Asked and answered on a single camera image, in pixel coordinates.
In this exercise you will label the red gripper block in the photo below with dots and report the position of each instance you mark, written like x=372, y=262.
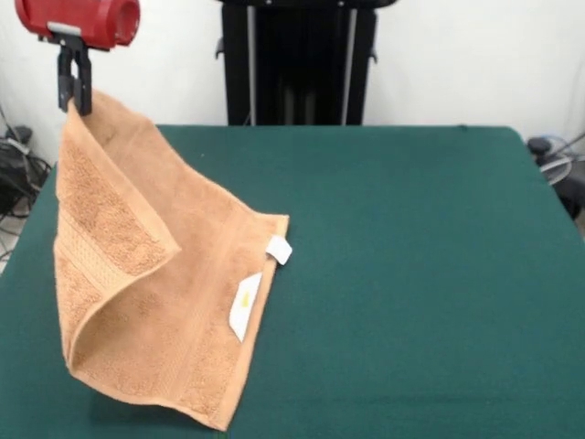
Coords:
x=91, y=23

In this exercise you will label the tan terry towel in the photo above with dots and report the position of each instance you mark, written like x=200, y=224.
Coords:
x=160, y=274

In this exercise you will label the dark green table cloth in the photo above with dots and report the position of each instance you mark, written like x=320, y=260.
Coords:
x=411, y=274

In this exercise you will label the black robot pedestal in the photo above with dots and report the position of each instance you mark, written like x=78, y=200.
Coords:
x=297, y=68

